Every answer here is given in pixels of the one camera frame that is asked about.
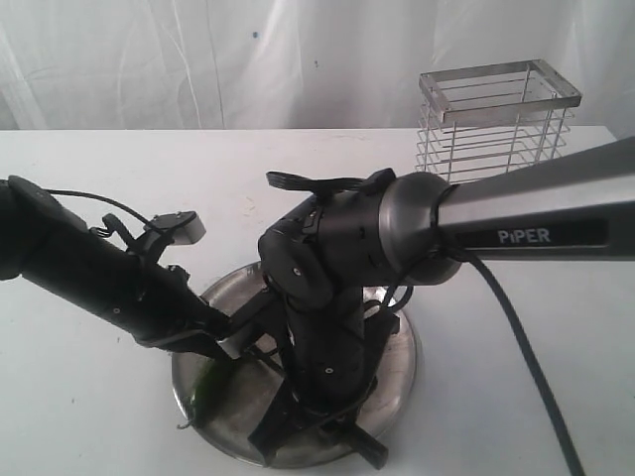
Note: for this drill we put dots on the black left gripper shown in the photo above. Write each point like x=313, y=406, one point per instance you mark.
x=151, y=304

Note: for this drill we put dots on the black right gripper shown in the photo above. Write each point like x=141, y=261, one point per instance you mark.
x=289, y=416

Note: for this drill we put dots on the green cucumber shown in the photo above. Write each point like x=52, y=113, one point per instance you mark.
x=208, y=393

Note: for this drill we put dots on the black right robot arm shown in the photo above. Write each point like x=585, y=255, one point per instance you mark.
x=335, y=261

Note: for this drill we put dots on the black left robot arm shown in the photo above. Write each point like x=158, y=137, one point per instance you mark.
x=51, y=247

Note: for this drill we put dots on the round stainless steel plate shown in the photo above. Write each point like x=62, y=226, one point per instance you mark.
x=254, y=386

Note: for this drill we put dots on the white backdrop curtain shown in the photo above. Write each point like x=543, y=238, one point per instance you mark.
x=292, y=64

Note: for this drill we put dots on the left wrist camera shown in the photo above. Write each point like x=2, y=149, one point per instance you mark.
x=172, y=229

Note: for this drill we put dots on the wire metal utensil basket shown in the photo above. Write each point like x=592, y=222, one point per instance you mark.
x=482, y=121

